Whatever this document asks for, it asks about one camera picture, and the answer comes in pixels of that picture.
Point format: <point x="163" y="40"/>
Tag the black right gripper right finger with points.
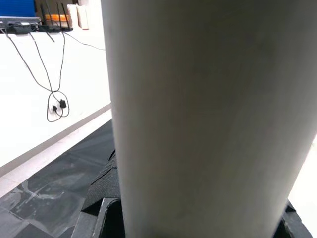
<point x="294" y="223"/>

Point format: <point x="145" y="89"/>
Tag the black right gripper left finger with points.
<point x="104" y="188"/>

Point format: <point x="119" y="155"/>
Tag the white plastic table leg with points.
<point x="198" y="111"/>

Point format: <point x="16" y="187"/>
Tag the black tablecloth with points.
<point x="62" y="168"/>

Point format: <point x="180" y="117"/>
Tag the black wifi router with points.
<point x="49" y="27"/>

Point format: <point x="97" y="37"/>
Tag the white wrapped bundle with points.
<point x="83" y="17"/>
<point x="73" y="16"/>

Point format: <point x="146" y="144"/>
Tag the black set-top box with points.
<point x="17" y="24"/>

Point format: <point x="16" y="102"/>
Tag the blue plastic box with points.
<point x="15" y="7"/>

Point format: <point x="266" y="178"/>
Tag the black wall power plug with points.
<point x="63" y="102"/>

